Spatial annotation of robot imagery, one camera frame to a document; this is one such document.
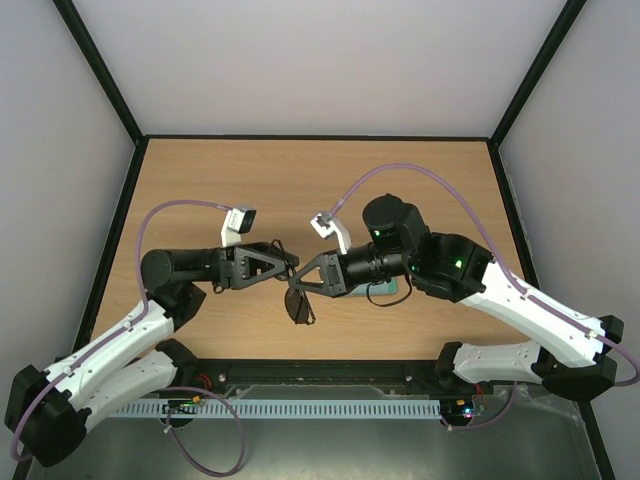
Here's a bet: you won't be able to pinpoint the purple cable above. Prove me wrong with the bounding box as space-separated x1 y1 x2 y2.
329 162 640 432
9 199 246 475

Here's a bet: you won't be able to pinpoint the light blue slotted cable duct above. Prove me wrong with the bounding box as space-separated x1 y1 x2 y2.
111 399 441 420

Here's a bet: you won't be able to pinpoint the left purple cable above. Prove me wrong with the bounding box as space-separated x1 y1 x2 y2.
9 199 246 475

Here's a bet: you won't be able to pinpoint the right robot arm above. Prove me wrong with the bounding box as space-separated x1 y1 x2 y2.
289 194 624 402

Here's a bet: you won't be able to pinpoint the grey glasses case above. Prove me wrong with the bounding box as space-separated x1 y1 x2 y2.
349 279 397 297

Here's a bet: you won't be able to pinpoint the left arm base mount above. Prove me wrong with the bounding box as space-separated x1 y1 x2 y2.
130 354 229 397

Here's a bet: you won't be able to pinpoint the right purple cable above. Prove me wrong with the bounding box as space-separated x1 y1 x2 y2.
329 162 640 432

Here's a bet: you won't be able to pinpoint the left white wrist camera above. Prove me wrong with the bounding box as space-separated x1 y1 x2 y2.
220 206 257 247

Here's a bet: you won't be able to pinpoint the dark round sunglasses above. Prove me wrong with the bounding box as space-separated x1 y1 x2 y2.
269 239 316 325

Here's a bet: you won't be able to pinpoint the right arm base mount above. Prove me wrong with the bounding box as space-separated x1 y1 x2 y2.
403 360 493 399

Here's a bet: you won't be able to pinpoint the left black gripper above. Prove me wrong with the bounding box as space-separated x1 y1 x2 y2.
189 241 293 290

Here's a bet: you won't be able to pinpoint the black aluminium frame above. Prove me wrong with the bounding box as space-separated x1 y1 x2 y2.
0 0 640 480

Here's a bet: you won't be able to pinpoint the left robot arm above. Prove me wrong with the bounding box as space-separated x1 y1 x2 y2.
4 242 299 467

